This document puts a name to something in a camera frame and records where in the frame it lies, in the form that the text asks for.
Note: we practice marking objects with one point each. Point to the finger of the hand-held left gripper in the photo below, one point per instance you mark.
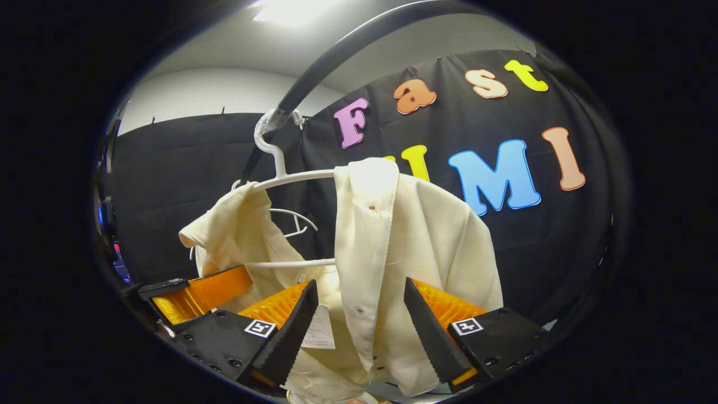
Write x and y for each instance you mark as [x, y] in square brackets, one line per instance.
[202, 292]

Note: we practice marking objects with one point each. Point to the large ceiling light panel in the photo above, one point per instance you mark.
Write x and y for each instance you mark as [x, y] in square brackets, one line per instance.
[291, 11]

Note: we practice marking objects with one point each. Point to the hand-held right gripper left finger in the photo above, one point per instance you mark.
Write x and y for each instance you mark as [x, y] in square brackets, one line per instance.
[291, 336]

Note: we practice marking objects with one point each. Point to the cream button-up shirt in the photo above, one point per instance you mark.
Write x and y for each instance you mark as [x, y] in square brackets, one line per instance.
[426, 241]

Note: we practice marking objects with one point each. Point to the black backdrop cloth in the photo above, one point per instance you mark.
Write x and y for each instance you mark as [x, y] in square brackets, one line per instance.
[561, 241]

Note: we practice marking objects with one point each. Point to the black clothes rack rail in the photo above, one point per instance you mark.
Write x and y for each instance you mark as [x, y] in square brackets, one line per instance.
[336, 56]

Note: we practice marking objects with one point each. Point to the white plastic clothes hanger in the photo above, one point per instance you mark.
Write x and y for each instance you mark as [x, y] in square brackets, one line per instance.
[297, 214]
[297, 177]

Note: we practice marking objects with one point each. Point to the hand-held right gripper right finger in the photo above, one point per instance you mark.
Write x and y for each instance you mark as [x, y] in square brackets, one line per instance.
[432, 336]

